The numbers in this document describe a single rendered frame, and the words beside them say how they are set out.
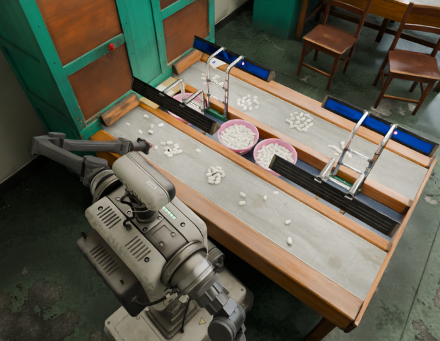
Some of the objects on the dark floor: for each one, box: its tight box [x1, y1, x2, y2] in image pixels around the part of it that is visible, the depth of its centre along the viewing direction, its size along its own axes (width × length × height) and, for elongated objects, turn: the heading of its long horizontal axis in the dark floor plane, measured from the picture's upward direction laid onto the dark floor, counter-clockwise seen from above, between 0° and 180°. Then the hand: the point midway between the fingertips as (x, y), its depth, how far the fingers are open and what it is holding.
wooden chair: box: [297, 0, 373, 90], centre depth 346 cm, size 44×43×91 cm
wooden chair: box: [372, 1, 440, 116], centre depth 321 cm, size 44×43×91 cm
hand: (152, 145), depth 206 cm, fingers closed
